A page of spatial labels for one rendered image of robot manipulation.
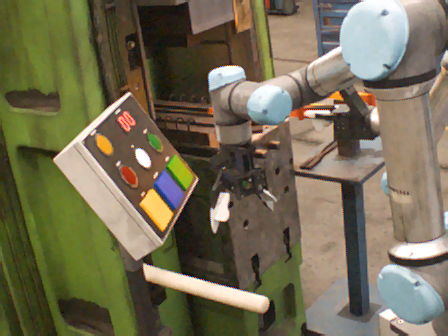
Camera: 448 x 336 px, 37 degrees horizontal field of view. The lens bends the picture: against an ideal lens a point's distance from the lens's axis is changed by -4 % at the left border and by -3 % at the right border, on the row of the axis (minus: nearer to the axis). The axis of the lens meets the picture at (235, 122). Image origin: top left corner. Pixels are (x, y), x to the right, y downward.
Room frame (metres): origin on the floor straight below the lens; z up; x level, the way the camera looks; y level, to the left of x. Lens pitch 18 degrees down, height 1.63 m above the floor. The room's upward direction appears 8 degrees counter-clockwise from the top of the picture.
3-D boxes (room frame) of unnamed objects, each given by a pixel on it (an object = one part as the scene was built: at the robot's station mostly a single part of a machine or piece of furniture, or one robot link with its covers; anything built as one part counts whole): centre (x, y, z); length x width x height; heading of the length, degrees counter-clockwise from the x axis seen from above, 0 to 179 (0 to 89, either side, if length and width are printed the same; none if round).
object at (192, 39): (2.15, 0.21, 1.24); 0.30 x 0.07 x 0.06; 52
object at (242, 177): (1.37, 0.00, 1.07); 0.09 x 0.08 x 0.12; 28
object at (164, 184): (1.46, 0.18, 1.01); 0.07 x 0.05 x 0.07; 167
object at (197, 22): (2.11, 0.19, 1.32); 0.42 x 0.20 x 0.10; 52
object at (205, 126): (2.11, 0.19, 0.96); 0.42 x 0.20 x 0.09; 52
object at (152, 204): (1.36, 0.20, 1.01); 0.07 x 0.05 x 0.07; 167
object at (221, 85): (1.38, 0.00, 1.23); 0.09 x 0.08 x 0.11; 36
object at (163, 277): (1.65, 0.16, 0.62); 0.44 x 0.05 x 0.05; 52
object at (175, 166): (1.56, 0.15, 1.01); 0.07 x 0.05 x 0.07; 167
